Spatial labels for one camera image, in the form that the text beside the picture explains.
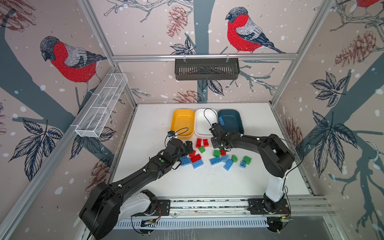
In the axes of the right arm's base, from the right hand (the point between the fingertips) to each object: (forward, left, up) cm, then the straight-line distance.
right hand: (216, 142), depth 98 cm
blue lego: (-13, +1, -1) cm, 13 cm away
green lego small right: (-11, -11, -1) cm, 15 cm away
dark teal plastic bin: (+19, -13, -1) cm, 23 cm away
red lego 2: (-8, -4, 0) cm, 9 cm away
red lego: (-12, +13, +1) cm, 18 cm away
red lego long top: (-1, +12, 0) cm, 12 cm away
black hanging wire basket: (+44, +15, +28) cm, 54 cm away
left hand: (-10, +18, +13) cm, 24 cm away
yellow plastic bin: (+15, +24, +1) cm, 29 cm away
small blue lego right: (-14, -16, -1) cm, 21 cm away
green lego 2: (-8, 0, 0) cm, 8 cm away
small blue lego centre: (-11, -5, 0) cm, 12 cm away
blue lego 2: (+16, -4, +2) cm, 17 cm away
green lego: (-13, -18, +2) cm, 22 cm away
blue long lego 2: (-15, -7, 0) cm, 17 cm away
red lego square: (-1, +7, 0) cm, 7 cm away
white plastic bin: (+20, +9, 0) cm, 22 cm away
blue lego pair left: (-13, +20, -3) cm, 24 cm away
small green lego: (-6, +9, -1) cm, 11 cm away
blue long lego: (-16, +12, 0) cm, 20 cm away
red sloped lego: (-10, +15, 0) cm, 18 cm away
